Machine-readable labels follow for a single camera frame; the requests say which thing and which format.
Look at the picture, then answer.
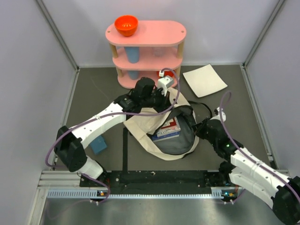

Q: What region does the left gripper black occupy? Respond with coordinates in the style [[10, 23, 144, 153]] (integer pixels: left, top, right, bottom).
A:
[[141, 86, 173, 114]]

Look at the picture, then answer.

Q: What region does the red bordered white book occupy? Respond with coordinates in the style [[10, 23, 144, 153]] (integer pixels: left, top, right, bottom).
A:
[[159, 117, 181, 131]]

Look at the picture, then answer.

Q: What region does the floral paperback book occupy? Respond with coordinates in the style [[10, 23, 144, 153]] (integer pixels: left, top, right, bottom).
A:
[[156, 130, 180, 137]]

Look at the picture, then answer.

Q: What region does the beige canvas backpack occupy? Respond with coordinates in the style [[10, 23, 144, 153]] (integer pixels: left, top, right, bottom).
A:
[[124, 88, 200, 171]]

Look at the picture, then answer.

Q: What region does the blue hardcover book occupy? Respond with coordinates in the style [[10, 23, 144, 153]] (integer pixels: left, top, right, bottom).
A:
[[152, 135, 180, 142]]

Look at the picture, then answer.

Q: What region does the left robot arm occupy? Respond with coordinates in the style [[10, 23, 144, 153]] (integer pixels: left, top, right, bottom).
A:
[[54, 76, 174, 186]]

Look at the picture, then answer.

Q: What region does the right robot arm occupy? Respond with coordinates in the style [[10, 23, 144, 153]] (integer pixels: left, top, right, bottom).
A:
[[193, 119, 300, 225]]

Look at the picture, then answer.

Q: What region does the orange bowl bottom shelf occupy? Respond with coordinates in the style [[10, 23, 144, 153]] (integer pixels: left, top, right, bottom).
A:
[[156, 70, 175, 78]]

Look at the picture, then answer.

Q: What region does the blue cup bottom shelf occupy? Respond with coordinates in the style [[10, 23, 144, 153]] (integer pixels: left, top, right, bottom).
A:
[[127, 70, 139, 80]]

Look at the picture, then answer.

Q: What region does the blue cup shelf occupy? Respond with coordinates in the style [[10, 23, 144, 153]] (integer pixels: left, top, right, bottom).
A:
[[124, 46, 140, 63], [127, 70, 139, 80]]

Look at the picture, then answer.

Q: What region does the clear glass cup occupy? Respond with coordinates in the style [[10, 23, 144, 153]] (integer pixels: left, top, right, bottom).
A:
[[153, 47, 164, 57]]

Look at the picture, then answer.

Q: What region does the pink three-tier shelf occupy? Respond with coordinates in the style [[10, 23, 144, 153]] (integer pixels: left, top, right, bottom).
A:
[[105, 20, 187, 89]]

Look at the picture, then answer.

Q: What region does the white square plate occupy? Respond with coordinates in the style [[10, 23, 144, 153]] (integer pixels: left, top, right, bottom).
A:
[[183, 64, 228, 98]]

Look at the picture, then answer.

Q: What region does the blue cup middle shelf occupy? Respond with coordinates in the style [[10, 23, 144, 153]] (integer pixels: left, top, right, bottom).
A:
[[124, 46, 140, 63]]

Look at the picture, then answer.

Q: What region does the teal blue small book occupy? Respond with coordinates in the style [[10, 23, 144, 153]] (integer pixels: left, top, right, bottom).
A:
[[90, 135, 107, 155]]

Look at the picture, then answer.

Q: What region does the orange bowl on top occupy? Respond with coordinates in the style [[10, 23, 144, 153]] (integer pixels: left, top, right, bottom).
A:
[[114, 15, 138, 37]]

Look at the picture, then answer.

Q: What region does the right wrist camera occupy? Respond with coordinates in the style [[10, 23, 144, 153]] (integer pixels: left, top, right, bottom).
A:
[[212, 107, 226, 122]]

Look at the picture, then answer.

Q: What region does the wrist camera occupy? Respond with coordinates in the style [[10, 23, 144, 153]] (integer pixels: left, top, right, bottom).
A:
[[212, 107, 226, 122], [157, 71, 174, 97]]

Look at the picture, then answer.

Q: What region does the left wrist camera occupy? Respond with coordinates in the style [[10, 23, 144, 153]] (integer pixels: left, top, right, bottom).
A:
[[157, 71, 174, 97]]

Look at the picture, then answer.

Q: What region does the grey cable duct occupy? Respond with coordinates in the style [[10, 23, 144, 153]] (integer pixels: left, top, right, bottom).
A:
[[46, 187, 237, 200]]

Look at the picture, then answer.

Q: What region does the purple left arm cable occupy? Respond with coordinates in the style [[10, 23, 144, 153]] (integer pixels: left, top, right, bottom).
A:
[[45, 67, 180, 204]]

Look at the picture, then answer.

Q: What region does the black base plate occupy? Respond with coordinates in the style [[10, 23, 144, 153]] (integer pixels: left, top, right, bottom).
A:
[[79, 170, 235, 195]]

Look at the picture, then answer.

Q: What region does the aluminium frame post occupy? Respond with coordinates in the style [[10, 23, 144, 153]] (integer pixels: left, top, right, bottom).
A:
[[242, 0, 286, 69]]

